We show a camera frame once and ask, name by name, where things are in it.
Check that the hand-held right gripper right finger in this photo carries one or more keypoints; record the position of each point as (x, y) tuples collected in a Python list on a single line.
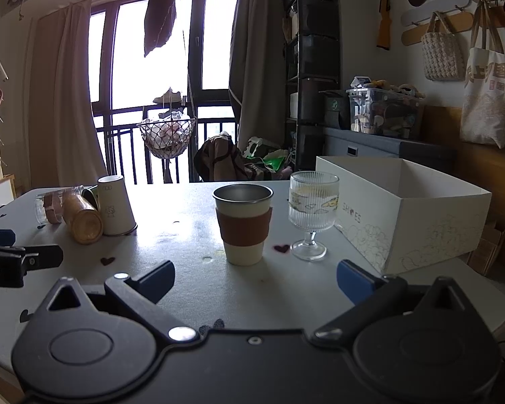
[(354, 281)]

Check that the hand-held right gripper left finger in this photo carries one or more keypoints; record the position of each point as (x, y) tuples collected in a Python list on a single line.
[(156, 281)]

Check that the clear glass cup brown band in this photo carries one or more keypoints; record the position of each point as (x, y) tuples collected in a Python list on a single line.
[(52, 208)]

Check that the tan ribbed cup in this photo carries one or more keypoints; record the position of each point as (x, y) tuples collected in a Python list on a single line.
[(82, 219)]

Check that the dark green cup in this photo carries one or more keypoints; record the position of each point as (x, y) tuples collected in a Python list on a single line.
[(90, 195)]

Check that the white paper cup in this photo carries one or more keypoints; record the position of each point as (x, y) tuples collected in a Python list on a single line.
[(115, 208)]

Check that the metal cup brown sleeve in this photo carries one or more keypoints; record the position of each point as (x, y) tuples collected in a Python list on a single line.
[(244, 227)]

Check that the white stepped shelf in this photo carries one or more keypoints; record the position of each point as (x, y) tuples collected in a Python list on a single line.
[(2, 189)]

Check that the dark heart sticker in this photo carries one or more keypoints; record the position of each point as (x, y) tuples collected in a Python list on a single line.
[(282, 248), (107, 261), (25, 315)]

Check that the white shoe box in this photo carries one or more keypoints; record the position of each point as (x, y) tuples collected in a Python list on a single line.
[(408, 223)]

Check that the ribbed glass goblet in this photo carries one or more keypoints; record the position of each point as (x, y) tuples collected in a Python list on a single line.
[(313, 202)]

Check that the black balcony railing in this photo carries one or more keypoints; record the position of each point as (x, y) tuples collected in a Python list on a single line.
[(122, 151)]

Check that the grey cabinet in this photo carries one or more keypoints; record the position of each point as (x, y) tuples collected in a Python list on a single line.
[(383, 149)]

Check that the brown bag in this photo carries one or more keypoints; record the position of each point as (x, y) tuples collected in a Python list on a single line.
[(219, 155)]

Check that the cardboard box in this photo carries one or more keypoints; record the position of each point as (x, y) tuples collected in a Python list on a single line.
[(490, 246)]

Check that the hanging net basket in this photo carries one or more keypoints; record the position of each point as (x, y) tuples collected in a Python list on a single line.
[(166, 136)]

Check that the beige curtain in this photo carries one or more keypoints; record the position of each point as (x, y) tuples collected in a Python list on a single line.
[(63, 105)]

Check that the clear storage box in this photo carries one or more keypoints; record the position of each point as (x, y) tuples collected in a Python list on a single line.
[(383, 113)]

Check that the dark box green label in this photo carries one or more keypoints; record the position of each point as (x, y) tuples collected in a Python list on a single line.
[(336, 111)]

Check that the hanging sneaker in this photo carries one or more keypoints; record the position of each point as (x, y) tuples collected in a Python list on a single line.
[(168, 96)]

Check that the printed canvas tote bag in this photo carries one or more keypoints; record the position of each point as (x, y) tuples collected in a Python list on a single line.
[(486, 96)]

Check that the black shelf unit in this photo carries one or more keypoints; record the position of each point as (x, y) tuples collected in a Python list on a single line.
[(315, 54)]

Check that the grey curtain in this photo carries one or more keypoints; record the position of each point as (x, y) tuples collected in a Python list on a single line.
[(256, 63)]

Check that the white woven handbag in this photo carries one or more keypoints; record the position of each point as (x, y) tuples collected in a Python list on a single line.
[(442, 57)]

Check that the toy rifle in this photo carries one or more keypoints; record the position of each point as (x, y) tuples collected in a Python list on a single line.
[(384, 17)]

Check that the dark hanging cloth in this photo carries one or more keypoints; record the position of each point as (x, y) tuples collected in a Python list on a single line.
[(160, 12)]

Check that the wavy wall hook rack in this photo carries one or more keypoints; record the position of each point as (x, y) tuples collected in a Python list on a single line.
[(458, 0)]

